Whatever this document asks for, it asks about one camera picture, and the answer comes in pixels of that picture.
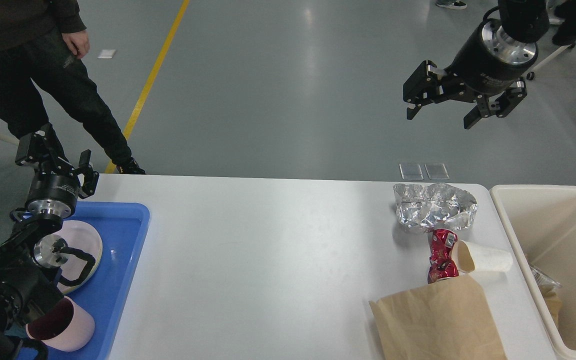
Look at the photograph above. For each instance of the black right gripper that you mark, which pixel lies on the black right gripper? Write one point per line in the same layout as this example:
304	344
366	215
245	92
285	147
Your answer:
490	62

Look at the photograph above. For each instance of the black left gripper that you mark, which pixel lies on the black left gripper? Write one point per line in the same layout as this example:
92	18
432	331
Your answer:
51	193

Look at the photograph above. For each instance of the pink plate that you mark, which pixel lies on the pink plate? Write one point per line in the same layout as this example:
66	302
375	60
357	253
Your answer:
71	231

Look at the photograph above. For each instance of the aluminium foil container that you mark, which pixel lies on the aluminium foil container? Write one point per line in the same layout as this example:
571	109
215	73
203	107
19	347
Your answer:
423	208

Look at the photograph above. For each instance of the pink mug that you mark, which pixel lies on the pink mug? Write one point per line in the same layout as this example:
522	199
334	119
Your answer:
66	327

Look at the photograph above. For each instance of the crushed red can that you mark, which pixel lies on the crushed red can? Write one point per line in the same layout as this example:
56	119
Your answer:
441	264

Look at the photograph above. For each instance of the rectangular aluminium foil tray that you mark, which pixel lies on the rectangular aluminium foil tray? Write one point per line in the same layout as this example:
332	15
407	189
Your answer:
544	281

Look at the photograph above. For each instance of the brown paper bag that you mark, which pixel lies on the brown paper bag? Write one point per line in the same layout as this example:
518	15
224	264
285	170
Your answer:
447	320

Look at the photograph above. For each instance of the brown paper ball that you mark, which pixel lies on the brown paper ball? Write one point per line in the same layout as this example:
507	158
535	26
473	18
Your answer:
553	302

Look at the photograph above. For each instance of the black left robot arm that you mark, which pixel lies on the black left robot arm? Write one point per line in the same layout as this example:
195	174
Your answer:
32	261

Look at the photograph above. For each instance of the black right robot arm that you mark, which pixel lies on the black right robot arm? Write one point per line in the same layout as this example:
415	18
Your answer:
523	20

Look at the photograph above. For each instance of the yellow plate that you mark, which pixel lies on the yellow plate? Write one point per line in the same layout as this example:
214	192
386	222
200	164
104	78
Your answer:
93	245

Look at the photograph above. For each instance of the blue plastic tray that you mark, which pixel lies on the blue plastic tray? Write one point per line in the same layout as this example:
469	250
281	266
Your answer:
122	228

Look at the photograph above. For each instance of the right floor outlet cover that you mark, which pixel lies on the right floor outlet cover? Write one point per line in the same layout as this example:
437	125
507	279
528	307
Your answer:
436	171

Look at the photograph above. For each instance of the floor outlet cover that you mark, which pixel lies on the floor outlet cover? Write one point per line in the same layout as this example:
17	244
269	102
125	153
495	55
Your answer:
436	171
411	171

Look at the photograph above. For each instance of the left floor outlet cover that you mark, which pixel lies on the left floor outlet cover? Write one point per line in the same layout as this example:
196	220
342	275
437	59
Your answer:
411	171

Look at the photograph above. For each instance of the white rolling chair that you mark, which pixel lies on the white rolling chair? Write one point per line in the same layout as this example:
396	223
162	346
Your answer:
564	38

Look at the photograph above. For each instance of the person in black clothes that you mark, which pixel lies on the person in black clothes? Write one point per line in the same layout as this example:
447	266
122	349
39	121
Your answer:
42	46

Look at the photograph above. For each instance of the beige plastic bin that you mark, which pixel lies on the beige plastic bin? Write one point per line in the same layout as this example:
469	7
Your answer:
540	223

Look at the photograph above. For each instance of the white paper cup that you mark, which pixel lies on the white paper cup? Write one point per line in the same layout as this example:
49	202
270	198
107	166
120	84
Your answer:
472	257

